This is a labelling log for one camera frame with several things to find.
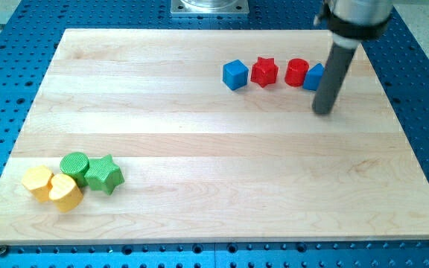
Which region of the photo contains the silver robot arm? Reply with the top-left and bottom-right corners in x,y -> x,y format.
314,0 -> 393,49

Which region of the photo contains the blue cube block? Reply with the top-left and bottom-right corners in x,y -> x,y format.
222,60 -> 249,91

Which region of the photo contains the light wooden board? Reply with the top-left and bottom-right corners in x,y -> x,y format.
0,29 -> 429,245

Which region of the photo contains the red star block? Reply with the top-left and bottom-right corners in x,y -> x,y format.
250,57 -> 279,88

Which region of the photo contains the red cylinder block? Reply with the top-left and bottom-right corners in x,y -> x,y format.
285,58 -> 309,87

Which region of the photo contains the blue triangular block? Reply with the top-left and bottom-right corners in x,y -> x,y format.
302,63 -> 324,91

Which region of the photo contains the green star block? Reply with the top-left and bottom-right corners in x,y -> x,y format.
84,154 -> 124,195

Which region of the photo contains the green cylinder block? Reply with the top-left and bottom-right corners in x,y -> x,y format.
60,152 -> 89,188

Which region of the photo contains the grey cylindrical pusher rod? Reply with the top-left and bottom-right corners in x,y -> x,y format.
312,42 -> 356,115

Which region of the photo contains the yellow heart block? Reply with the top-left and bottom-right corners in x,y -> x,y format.
48,173 -> 83,213

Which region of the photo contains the yellow hexagon block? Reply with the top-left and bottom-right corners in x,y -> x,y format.
22,165 -> 54,202

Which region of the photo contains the left board corner screw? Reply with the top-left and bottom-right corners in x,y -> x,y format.
0,245 -> 9,257

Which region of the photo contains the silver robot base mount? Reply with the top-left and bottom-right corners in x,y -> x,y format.
171,0 -> 250,15

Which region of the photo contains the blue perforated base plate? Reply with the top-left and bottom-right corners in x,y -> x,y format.
0,1 -> 429,267

